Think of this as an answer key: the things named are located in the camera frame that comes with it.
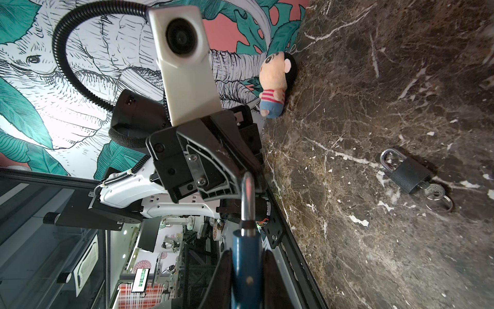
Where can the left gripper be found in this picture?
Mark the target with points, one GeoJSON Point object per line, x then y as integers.
{"type": "Point", "coordinates": [209, 156]}

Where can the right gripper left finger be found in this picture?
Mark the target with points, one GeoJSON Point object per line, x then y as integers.
{"type": "Point", "coordinates": [219, 292]}

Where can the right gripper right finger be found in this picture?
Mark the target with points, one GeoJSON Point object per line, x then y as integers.
{"type": "Point", "coordinates": [275, 294]}

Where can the blue padlock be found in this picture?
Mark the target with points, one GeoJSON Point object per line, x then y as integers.
{"type": "Point", "coordinates": [247, 252]}

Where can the black padlock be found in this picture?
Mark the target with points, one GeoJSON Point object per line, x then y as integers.
{"type": "Point", "coordinates": [413, 177]}

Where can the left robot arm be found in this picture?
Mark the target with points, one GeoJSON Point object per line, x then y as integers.
{"type": "Point", "coordinates": [151, 169]}

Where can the plush doll toy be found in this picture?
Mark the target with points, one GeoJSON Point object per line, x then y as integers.
{"type": "Point", "coordinates": [277, 75]}

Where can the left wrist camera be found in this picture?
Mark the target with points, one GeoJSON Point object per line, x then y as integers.
{"type": "Point", "coordinates": [182, 56]}

